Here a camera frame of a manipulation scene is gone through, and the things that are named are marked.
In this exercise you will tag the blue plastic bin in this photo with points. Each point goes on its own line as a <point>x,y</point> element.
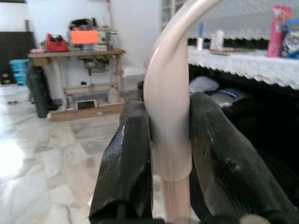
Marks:
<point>19,72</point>

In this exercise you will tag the narrow white lace cover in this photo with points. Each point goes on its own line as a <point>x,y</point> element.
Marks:
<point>238,28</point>

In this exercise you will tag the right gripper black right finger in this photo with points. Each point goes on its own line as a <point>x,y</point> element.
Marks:
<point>224,168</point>

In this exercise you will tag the beige sewing machine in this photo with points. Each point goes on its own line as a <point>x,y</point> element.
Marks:
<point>105,38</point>

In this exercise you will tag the wooden sewing machine table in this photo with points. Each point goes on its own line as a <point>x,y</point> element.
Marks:
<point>77,52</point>

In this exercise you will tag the blue printed carton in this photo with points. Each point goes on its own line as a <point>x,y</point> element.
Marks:
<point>292,39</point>

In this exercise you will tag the white bottle with blue brush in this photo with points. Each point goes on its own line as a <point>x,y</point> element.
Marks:
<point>201,42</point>

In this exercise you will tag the black board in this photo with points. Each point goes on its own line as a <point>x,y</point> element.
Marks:
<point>14,51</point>

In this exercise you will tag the red handbag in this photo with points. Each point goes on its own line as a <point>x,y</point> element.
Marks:
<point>56,44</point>

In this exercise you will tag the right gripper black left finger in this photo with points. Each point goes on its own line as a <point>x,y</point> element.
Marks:
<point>126,163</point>

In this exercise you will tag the grey sewing machine motor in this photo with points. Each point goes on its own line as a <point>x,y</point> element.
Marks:
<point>94,63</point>

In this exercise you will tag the grey cushion with blue label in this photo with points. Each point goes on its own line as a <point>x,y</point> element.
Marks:
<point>230,96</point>

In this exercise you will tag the black fabric bag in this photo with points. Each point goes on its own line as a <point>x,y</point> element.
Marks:
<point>38,91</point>

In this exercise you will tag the white bookshelf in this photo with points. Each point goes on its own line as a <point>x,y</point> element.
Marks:
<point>170,11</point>

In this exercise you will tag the white folded garment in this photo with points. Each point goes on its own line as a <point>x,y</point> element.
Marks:
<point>203,85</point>

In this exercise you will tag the tall pink carton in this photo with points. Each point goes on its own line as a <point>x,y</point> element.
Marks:
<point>278,32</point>

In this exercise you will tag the red stick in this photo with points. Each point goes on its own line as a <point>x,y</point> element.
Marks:
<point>111,14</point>

